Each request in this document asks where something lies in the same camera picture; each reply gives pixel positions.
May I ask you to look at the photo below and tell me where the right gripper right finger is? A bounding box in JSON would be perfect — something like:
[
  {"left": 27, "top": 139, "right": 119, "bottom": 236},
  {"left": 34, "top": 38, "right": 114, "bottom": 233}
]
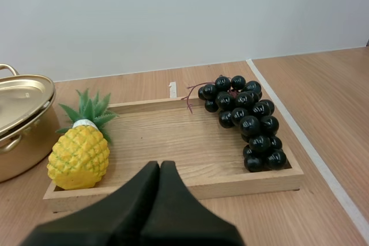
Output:
[{"left": 139, "top": 160, "right": 247, "bottom": 246}]

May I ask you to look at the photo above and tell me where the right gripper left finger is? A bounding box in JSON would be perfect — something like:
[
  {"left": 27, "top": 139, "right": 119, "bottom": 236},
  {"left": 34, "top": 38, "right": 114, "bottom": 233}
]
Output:
[{"left": 19, "top": 160, "right": 160, "bottom": 246}]

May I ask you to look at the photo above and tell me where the yellow toy pineapple green crown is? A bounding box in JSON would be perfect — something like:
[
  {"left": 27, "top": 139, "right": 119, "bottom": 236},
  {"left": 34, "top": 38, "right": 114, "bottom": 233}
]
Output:
[{"left": 46, "top": 89, "right": 119, "bottom": 191}]

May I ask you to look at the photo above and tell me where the shallow wooden tray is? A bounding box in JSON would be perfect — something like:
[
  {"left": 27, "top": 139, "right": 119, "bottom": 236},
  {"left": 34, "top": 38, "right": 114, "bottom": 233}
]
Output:
[{"left": 43, "top": 97, "right": 305, "bottom": 214}]

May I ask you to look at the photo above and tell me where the bunch of dark toy grapes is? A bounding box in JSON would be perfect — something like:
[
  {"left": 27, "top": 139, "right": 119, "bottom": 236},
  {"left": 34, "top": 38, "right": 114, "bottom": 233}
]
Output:
[{"left": 180, "top": 75, "right": 288, "bottom": 173}]

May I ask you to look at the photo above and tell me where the gold lid with black knob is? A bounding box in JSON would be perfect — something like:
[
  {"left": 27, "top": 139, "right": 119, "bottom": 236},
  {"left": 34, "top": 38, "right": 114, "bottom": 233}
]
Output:
[{"left": 0, "top": 74, "right": 56, "bottom": 137}]

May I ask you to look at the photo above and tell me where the gold pot with two handles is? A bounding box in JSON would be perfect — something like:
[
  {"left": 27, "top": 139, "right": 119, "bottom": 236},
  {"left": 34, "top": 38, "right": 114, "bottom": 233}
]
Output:
[{"left": 0, "top": 63, "right": 61, "bottom": 184}]

